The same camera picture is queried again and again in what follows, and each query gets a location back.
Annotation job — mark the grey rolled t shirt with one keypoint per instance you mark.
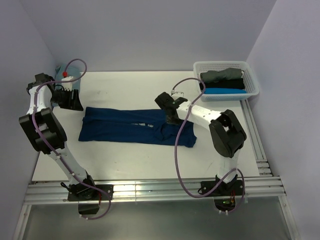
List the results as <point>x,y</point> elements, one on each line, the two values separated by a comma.
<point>217,76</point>

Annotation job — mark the pale teal t shirt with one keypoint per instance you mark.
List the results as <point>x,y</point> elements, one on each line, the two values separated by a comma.
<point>71,71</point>

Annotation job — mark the black rolled t shirt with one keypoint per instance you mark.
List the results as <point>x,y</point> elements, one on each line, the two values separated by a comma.
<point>229,84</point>

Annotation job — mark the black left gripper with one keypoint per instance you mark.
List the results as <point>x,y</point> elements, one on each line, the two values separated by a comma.
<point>74,104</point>

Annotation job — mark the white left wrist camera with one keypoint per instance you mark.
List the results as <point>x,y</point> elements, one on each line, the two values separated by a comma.
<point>69,83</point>

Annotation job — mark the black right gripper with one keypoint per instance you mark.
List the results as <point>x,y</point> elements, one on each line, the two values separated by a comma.
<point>173,121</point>

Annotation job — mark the white plastic basket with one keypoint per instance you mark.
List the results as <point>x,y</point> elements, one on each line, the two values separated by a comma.
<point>250,80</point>

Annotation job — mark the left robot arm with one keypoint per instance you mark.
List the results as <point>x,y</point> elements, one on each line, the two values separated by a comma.
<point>47,135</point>

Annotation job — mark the dark blue t shirt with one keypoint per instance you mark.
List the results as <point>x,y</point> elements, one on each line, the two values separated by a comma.
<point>143,126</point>

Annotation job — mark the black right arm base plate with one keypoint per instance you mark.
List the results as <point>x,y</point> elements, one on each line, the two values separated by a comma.
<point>229,192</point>

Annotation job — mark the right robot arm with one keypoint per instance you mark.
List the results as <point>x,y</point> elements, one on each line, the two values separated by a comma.
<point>227,134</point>

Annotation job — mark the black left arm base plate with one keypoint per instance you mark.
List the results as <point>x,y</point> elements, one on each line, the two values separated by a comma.
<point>89,201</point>

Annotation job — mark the aluminium frame rail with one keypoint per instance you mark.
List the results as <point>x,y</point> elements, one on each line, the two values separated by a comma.
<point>265,185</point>

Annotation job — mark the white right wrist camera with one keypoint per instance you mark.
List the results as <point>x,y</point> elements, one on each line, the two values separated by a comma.
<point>176,94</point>

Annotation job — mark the light blue rolled t shirt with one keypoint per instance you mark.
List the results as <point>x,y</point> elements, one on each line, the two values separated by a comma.
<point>224,91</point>

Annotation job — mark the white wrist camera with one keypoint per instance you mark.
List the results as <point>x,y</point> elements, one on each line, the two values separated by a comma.
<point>69,83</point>
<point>176,94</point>

